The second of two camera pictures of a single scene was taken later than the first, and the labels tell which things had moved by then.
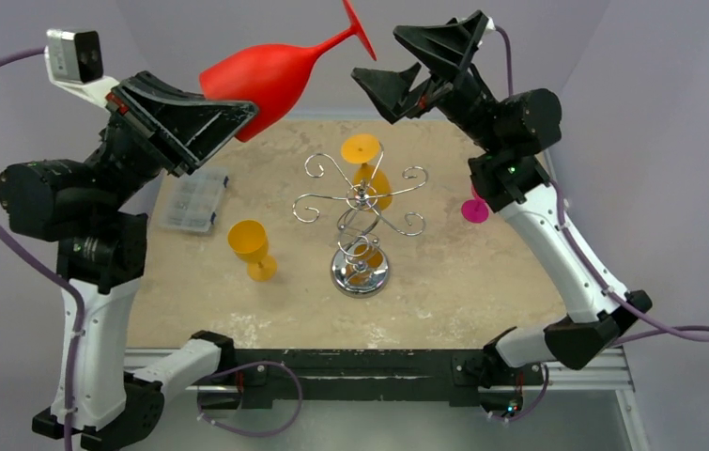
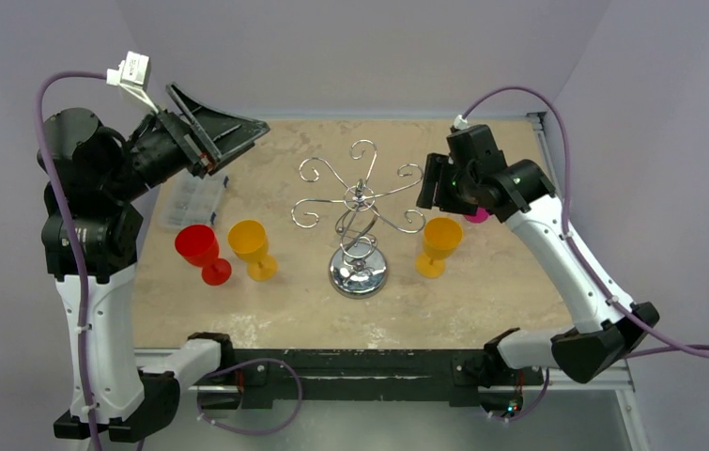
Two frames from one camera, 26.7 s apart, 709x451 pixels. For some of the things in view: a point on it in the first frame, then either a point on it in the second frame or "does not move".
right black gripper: [447, 79] → [431, 183]
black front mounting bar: [264, 377] does not move
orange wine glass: [372, 185] → [442, 237]
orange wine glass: [248, 239] does not move
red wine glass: [270, 77] → [198, 244]
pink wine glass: [475, 210] does not move
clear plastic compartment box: [190, 202] does not move
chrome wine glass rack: [360, 266] does not move
